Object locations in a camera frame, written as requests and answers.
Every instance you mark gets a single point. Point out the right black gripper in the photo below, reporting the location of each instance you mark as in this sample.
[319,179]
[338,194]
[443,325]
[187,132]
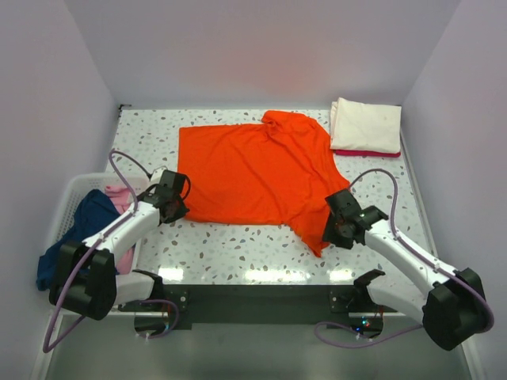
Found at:
[329,236]

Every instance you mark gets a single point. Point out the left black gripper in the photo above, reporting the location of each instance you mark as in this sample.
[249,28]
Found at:
[181,212]

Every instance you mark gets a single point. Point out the orange t-shirt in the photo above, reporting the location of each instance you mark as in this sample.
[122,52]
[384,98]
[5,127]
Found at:
[277,172]

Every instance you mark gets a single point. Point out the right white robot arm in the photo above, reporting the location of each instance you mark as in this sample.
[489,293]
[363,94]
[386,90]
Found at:
[449,304]

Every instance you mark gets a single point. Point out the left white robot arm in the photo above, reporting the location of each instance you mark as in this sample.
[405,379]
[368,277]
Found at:
[86,281]

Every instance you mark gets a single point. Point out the light pink t-shirt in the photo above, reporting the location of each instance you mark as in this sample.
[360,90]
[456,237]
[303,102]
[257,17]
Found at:
[120,198]

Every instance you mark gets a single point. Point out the folded pink t-shirt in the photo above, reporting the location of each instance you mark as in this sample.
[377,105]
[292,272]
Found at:
[366,153]

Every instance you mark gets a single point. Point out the navy blue t-shirt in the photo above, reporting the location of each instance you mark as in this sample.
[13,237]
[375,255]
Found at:
[92,214]

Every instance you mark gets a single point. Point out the white plastic laundry basket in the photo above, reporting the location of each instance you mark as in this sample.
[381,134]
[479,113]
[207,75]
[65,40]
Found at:
[73,195]

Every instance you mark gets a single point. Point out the folded cream t-shirt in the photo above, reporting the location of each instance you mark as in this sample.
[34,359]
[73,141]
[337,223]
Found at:
[360,126]

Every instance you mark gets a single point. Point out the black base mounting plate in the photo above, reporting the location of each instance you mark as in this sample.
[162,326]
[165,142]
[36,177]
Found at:
[259,305]

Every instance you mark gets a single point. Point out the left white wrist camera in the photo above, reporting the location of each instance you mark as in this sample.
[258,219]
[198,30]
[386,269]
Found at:
[156,174]

